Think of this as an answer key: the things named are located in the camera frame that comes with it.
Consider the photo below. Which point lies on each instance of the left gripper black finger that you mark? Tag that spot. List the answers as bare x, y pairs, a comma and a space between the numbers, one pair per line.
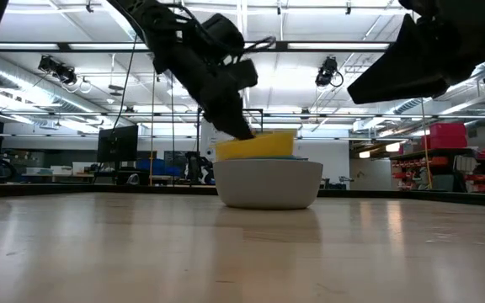
232, 120

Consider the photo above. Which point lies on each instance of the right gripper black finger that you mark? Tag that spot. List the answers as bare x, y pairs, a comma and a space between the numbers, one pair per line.
402, 71

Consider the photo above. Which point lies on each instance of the yellow bowl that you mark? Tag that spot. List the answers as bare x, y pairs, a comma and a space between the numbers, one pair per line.
259, 147

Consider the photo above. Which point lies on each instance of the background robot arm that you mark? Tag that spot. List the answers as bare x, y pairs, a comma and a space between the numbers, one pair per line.
196, 168

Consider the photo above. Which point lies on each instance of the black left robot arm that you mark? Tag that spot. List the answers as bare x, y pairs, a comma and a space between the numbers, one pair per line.
150, 17

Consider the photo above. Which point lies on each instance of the storage shelf with red parts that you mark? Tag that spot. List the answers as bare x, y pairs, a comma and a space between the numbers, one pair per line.
440, 168

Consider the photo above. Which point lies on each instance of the grey bowl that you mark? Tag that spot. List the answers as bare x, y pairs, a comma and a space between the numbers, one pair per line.
268, 185

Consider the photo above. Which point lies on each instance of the red storage bin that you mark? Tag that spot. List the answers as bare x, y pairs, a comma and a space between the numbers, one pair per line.
449, 135

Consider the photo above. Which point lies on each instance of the blue background bins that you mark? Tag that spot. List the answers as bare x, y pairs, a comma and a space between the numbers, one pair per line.
160, 167

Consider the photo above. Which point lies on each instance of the black computer monitor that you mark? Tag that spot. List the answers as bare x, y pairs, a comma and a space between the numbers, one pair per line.
117, 144

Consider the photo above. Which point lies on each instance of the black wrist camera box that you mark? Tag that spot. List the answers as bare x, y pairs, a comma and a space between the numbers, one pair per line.
223, 33

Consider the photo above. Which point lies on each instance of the black overhead rig camera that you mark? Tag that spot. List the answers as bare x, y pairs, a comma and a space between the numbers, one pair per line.
57, 69
326, 73

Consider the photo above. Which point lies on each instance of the black overhead frame bar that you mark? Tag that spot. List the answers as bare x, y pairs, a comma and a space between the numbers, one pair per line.
78, 46

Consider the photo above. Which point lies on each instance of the black aluminium table frame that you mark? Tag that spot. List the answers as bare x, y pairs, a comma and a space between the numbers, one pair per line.
99, 190

